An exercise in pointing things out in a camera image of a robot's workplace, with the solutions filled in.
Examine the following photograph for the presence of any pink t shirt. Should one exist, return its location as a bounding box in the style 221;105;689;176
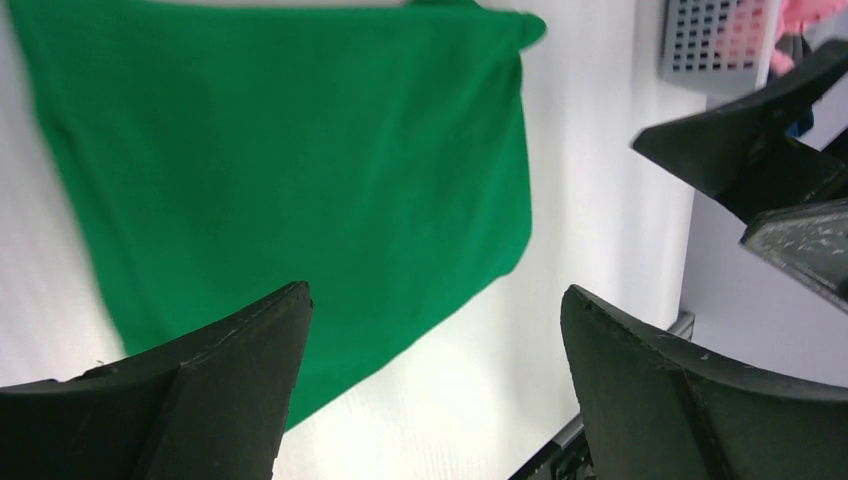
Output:
715;0;848;77

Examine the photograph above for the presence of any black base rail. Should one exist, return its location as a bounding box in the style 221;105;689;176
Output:
509;414;597;480

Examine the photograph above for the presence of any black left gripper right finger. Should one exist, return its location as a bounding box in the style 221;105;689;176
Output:
560;285;847;479

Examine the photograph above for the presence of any green t shirt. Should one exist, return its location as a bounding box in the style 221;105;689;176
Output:
2;1;546;425

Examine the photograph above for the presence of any white plastic laundry basket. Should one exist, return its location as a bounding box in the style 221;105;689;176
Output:
659;0;782;100

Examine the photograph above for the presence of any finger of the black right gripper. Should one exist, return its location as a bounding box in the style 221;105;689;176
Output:
632;40;847;223
740;198;847;312

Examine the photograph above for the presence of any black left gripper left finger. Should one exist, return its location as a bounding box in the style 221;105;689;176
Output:
1;281;313;479

